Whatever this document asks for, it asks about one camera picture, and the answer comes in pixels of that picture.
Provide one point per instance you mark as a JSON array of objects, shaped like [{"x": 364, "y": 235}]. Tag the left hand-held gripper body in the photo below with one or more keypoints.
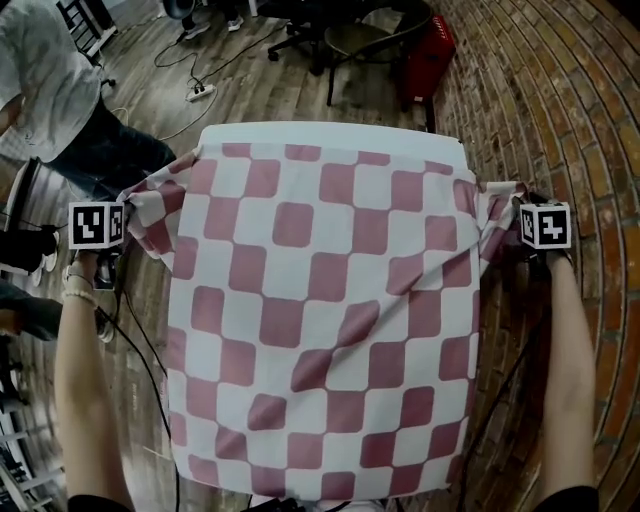
[{"x": 90, "y": 225}]

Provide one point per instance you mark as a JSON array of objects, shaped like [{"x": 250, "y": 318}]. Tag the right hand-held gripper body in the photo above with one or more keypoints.
[{"x": 547, "y": 225}]

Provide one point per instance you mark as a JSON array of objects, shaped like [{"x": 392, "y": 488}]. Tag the pink checkered tablecloth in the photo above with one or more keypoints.
[{"x": 325, "y": 300}]

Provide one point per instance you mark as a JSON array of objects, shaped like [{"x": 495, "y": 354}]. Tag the person's right forearm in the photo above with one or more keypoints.
[{"x": 570, "y": 375}]

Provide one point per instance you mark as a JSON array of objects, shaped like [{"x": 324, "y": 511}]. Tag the person's left forearm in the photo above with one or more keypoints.
[{"x": 80, "y": 375}]

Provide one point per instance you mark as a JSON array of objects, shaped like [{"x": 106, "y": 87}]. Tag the white power strip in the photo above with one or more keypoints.
[{"x": 201, "y": 92}]

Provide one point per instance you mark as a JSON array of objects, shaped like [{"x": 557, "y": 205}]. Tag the red case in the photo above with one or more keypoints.
[{"x": 427, "y": 60}]

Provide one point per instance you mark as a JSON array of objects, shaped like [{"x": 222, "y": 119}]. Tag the black round fan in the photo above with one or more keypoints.
[{"x": 180, "y": 7}]

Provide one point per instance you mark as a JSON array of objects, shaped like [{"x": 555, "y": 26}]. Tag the white table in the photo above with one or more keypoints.
[{"x": 325, "y": 134}]

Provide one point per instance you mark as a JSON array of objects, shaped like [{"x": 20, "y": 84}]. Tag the white metal rack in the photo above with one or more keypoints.
[{"x": 20, "y": 475}]

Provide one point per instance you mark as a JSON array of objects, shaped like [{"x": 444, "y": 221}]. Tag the olive mesh chair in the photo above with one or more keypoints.
[{"x": 360, "y": 40}]

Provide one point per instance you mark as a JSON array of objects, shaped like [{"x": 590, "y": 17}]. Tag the person's white trousers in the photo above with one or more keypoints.
[{"x": 320, "y": 506}]

